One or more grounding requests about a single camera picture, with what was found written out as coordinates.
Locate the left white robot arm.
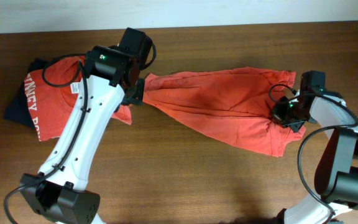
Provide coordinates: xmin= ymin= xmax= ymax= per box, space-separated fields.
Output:
xmin=13 ymin=44 xmax=157 ymax=223

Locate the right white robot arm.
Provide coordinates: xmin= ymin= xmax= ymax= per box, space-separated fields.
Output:
xmin=272 ymin=87 xmax=358 ymax=223

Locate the folded orange printed t-shirt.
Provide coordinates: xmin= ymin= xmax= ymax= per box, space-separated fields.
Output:
xmin=24 ymin=56 xmax=84 ymax=141

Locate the folded navy garment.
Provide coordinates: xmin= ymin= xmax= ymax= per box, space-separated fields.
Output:
xmin=3 ymin=58 xmax=53 ymax=130

